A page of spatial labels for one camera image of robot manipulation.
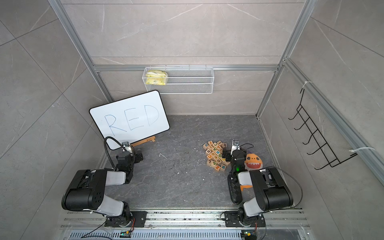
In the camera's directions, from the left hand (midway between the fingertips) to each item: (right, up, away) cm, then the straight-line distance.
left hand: (131, 149), depth 93 cm
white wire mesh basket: (+30, +47, +8) cm, 56 cm away
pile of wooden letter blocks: (+53, -2, +2) cm, 53 cm away
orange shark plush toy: (+74, -6, -8) cm, 75 cm away
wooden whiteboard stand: (+11, +6, +8) cm, 15 cm away
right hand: (+66, +1, 0) cm, 66 cm away
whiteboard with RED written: (0, +18, -1) cm, 18 cm away
